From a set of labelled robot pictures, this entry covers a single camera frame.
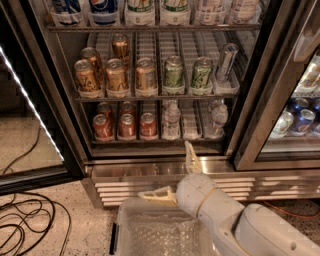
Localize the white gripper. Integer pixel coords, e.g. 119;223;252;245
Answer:
137;140;246;231

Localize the orange can lane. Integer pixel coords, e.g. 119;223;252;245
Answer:
112;33;130;66
105;58;128;92
136;58;156;91

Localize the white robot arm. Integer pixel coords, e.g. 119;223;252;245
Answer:
139;142;320;256

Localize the red can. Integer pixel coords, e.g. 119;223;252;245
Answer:
120;101;136;115
96;102;113;119
93;114;113;138
119;114;136;138

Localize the red can front left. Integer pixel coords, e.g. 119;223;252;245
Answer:
93;114;113;138

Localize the green can left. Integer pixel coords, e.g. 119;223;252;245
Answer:
164;55;183;88

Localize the green can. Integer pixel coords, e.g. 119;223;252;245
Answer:
164;55;183;88
191;56;212;89

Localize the red can back left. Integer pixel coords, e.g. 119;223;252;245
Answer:
96;102;113;119

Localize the closed right fridge door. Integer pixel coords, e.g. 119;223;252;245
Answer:
226;0;320;172

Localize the green can right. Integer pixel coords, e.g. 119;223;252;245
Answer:
191;56;212;89

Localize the silver can right fridge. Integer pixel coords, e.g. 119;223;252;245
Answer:
270;111;293;139

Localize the blue can right fridge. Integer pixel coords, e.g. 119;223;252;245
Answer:
291;109;315;136

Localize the orange can front left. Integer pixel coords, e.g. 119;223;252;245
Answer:
74;59;100;92

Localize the orange can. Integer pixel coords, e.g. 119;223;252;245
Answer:
80;47;104;83
74;59;100;92

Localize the slim silver can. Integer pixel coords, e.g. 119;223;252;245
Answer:
216;43;239;82

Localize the open glass fridge door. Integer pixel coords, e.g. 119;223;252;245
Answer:
0;0;85;195

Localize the orange can behind left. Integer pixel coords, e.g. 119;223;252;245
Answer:
80;47;104;83

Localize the clear plastic bin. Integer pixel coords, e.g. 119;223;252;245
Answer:
109;198;221;256

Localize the clear water bottle left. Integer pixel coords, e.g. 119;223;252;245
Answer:
162;102;181;139

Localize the clear water bottle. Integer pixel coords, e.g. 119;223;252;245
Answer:
162;102;181;139
207;99;228;139

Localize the clear water bottle right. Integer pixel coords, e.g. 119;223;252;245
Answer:
207;99;228;139

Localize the green label bottle right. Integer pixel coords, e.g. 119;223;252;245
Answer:
160;0;190;25

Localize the green label bottle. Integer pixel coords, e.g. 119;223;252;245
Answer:
160;0;190;25
125;0;155;26

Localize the white label bottle left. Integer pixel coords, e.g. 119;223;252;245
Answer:
195;0;226;25

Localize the white label bottle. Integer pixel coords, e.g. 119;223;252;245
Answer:
228;0;259;24
195;0;226;25

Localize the green label bottle left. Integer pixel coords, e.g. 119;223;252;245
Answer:
125;0;155;26

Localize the white label bottle right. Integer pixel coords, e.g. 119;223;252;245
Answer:
228;0;259;24

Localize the blue pepsi bottle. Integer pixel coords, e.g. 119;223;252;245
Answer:
51;0;82;26
88;0;118;26

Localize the blue pepsi bottle left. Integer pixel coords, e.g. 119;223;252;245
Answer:
51;0;82;26

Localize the orange cable on floor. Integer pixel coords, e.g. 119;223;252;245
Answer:
259;199;320;220

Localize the black cable on floor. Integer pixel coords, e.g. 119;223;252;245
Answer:
0;126;73;256

